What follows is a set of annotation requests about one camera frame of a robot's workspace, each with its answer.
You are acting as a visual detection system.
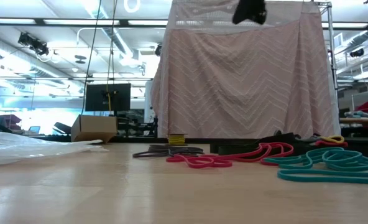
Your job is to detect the black aluminium frame rail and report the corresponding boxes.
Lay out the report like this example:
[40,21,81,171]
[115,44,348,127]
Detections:
[347,136,368,147]
[24,133,73,140]
[109,138,213,144]

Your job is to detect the teal rubber band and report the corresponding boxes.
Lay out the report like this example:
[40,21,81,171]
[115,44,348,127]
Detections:
[263,148,326,166]
[322,148,368,172]
[277,169,368,185]

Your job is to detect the chrome wire rack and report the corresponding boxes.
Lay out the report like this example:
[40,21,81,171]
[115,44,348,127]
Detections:
[314,1,341,105]

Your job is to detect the clear zip bag stack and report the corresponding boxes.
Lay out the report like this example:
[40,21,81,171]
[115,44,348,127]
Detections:
[0,129,109,167]

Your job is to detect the black hanging cable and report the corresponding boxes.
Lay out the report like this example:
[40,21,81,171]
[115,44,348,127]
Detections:
[106,0,118,94]
[80,0,103,115]

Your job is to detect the pink chevron cloth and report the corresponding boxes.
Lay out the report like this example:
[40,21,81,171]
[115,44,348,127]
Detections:
[150,0,342,139]

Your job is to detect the black desk equipment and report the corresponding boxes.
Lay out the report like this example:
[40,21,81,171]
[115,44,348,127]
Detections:
[117,114,159,138]

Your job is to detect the dark brown rubber band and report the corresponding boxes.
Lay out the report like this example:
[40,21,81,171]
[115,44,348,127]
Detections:
[149,144,205,156]
[132,149,172,159]

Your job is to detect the yellow and red bands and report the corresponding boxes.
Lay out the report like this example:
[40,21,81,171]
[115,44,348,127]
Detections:
[301,134,349,149]

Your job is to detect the black computer monitor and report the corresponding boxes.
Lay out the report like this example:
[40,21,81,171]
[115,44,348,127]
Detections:
[85,83,132,112]

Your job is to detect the long red rubber band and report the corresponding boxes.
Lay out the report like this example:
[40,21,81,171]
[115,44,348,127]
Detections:
[255,142,295,166]
[213,144,274,165]

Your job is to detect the wooden side table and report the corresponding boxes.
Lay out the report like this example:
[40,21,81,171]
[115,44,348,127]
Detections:
[339,117,368,138]

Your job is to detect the brown cardboard box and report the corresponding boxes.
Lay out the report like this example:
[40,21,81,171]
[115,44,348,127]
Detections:
[71,114,119,143]

